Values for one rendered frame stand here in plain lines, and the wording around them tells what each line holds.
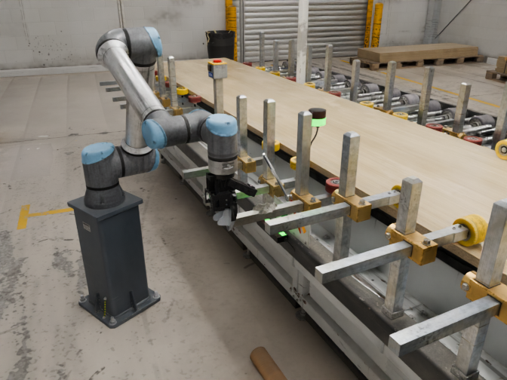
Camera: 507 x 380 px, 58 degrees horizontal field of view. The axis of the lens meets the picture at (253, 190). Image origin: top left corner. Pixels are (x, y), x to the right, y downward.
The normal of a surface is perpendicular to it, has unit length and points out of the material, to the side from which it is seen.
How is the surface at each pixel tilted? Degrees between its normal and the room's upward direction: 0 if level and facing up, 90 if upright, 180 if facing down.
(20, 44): 90
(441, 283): 90
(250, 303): 0
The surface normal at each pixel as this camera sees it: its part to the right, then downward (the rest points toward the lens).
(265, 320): 0.00, -0.91
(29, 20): 0.34, 0.39
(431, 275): -0.90, 0.18
